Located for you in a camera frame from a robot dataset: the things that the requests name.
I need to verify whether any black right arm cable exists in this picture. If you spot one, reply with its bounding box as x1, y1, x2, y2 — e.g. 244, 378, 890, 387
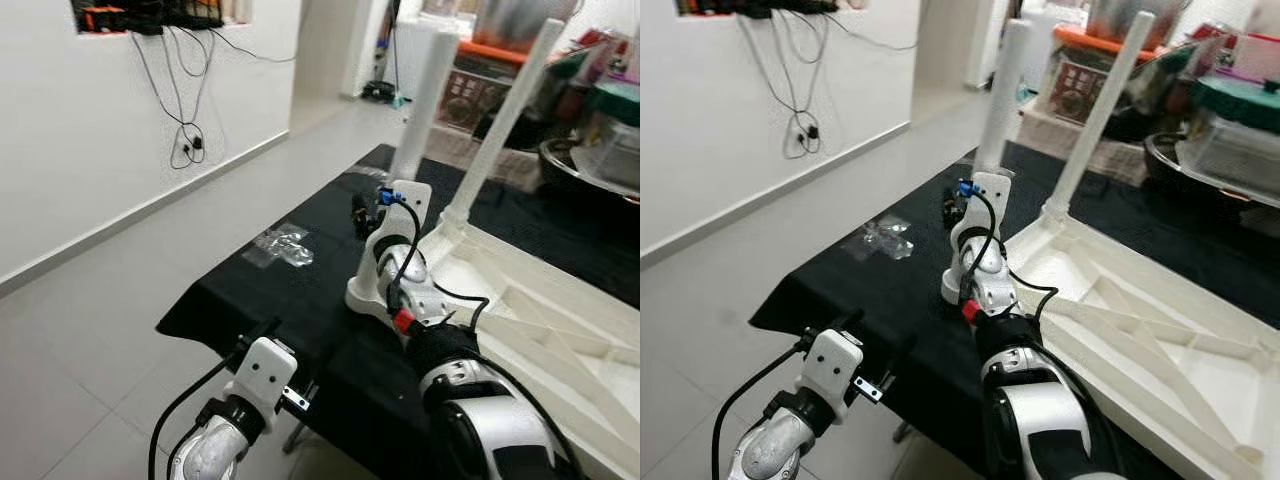
957, 180, 1126, 471
380, 188, 591, 476

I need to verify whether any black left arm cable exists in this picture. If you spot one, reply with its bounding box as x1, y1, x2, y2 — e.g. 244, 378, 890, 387
712, 345, 813, 480
148, 355, 241, 480

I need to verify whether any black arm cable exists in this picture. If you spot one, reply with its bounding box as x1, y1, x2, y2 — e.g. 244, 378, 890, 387
148, 355, 241, 480
957, 180, 1126, 471
712, 345, 813, 480
380, 188, 591, 476

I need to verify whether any white ribbed plastic tabletop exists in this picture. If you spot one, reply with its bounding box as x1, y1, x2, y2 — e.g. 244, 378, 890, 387
940, 205, 1280, 480
345, 205, 641, 480

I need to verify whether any orange black tool case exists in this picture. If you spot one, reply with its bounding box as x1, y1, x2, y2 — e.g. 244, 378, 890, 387
78, 5, 126, 36

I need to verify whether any black wall cable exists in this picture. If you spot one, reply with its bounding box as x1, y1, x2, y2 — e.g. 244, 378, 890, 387
745, 15, 821, 159
130, 30, 213, 171

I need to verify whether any black bag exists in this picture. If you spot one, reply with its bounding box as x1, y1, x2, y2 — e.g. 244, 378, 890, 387
1120, 45, 1201, 141
530, 45, 601, 141

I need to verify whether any green pot lid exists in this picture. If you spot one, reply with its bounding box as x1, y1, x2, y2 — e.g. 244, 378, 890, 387
588, 80, 641, 129
1190, 75, 1280, 131

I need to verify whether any pink plastic box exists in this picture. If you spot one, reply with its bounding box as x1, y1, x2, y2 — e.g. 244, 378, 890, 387
1215, 30, 1280, 81

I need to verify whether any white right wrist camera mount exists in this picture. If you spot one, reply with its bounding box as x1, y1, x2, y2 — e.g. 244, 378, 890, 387
955, 170, 1013, 251
372, 180, 433, 263

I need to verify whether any grey thin wall cable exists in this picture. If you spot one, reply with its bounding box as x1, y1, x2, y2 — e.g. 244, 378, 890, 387
825, 15, 919, 51
210, 30, 296, 63

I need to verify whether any floral cloth covered stand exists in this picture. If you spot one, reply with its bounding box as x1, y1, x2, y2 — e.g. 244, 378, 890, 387
1020, 105, 1151, 186
420, 125, 546, 196

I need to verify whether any clear tape patch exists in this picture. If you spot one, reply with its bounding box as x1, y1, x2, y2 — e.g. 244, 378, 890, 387
842, 215, 916, 261
243, 223, 314, 269

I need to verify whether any black wok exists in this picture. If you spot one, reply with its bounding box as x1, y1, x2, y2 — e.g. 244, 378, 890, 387
1140, 132, 1280, 211
540, 138, 641, 201

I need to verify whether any black tablecloth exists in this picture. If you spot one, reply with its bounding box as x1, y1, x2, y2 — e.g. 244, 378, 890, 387
157, 143, 641, 480
750, 140, 1280, 480

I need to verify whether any grey metal pot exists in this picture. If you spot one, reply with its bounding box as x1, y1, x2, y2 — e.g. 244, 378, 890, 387
1085, 0, 1181, 46
475, 0, 581, 51

